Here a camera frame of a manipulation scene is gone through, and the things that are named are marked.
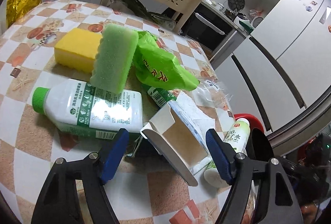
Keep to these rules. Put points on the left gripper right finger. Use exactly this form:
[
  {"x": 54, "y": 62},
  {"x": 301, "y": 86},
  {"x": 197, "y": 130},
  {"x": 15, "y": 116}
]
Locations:
[{"x": 276, "y": 201}]

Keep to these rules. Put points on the small white drink bottle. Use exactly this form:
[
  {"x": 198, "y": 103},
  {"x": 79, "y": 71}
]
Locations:
[{"x": 232, "y": 141}]

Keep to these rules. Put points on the white detergent bottle green cap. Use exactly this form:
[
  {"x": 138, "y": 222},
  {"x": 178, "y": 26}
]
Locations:
[{"x": 78, "y": 108}]

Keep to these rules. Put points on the white cardboard box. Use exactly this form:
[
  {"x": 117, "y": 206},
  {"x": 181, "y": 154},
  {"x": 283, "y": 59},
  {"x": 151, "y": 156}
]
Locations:
[{"x": 175, "y": 136}]

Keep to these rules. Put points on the clear plastic wrapper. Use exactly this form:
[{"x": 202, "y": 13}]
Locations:
[{"x": 212, "y": 93}]

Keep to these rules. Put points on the green white tube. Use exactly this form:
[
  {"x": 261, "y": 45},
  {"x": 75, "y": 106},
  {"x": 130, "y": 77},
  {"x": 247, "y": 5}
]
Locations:
[{"x": 160, "y": 96}]

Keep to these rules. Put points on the yellow sponge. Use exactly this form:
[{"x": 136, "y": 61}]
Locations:
[{"x": 77, "y": 49}]

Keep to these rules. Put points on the green sponge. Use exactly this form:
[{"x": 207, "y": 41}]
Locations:
[{"x": 114, "y": 58}]

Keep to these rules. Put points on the green plastic snack bag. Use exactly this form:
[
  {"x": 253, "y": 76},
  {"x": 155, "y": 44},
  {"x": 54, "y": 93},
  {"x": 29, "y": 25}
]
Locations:
[{"x": 158, "y": 68}]

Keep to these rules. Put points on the red trash bin black liner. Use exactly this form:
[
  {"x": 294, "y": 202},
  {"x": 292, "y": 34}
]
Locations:
[{"x": 258, "y": 147}]

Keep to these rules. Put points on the checkered tablecloth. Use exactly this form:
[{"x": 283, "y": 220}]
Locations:
[{"x": 145, "y": 189}]

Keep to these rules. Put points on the white refrigerator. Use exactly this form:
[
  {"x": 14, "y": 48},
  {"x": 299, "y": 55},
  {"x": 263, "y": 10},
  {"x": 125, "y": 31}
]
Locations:
[{"x": 283, "y": 68}]

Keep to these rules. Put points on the black built-in oven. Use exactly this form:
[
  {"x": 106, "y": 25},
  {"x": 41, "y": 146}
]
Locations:
[{"x": 200, "y": 31}]

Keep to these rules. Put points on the gold foil bag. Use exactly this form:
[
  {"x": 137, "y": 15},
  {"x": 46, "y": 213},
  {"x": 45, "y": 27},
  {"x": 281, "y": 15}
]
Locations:
[{"x": 16, "y": 9}]

